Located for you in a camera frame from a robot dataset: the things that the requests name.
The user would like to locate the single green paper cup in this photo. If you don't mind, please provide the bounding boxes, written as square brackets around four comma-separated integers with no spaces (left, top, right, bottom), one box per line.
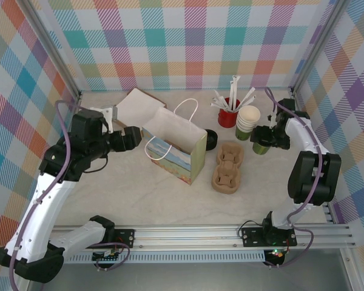
[252,142,271,156]

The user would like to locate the brown cardboard napkin box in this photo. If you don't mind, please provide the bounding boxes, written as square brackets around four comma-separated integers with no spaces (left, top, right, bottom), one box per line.
[113,87,167,130]

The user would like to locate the printed paper gift bag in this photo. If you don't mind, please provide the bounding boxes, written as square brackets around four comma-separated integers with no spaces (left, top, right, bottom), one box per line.
[141,98,208,186]

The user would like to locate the brown pulp cup carrier stack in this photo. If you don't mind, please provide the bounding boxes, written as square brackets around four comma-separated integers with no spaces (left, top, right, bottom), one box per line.
[211,142,246,196]

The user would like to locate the green paper cup stack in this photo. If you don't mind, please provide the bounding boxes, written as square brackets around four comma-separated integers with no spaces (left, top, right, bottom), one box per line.
[235,105,261,142]

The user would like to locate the white paper napkin stack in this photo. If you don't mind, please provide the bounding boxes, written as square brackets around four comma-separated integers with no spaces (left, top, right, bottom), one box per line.
[116,88,166,130]

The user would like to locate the red stick holder cup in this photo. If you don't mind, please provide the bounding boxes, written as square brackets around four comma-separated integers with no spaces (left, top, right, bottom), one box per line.
[217,97,241,129]

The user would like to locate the black cup lid stack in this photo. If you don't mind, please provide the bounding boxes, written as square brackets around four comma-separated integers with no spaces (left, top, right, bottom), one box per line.
[204,129,219,152]

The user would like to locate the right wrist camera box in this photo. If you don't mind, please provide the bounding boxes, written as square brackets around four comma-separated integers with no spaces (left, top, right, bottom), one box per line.
[269,110,281,130]

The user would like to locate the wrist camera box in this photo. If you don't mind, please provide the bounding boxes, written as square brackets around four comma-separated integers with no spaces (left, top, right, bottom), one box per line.
[101,105,118,134]
[269,110,281,130]

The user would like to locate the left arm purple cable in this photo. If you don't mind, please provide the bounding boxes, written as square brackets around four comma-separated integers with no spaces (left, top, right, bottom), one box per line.
[8,99,131,291]

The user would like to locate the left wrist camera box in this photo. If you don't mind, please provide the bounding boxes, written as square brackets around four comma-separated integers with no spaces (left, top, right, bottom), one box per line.
[101,105,118,134]

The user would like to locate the thin black camera cable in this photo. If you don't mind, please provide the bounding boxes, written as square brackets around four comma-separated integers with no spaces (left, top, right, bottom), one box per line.
[84,156,109,174]

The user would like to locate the aluminium side frame rail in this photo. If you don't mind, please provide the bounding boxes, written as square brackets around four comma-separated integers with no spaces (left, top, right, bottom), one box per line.
[67,90,83,115]
[289,89,336,225]

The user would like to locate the aluminium frame post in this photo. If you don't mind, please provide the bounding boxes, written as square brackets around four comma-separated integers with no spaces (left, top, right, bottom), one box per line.
[291,0,348,96]
[24,0,83,99]

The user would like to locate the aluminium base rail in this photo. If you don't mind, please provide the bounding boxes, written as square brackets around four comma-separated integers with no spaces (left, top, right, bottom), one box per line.
[22,224,356,251]

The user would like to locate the slotted grey cable duct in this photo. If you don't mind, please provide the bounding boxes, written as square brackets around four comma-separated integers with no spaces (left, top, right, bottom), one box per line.
[33,253,266,264]

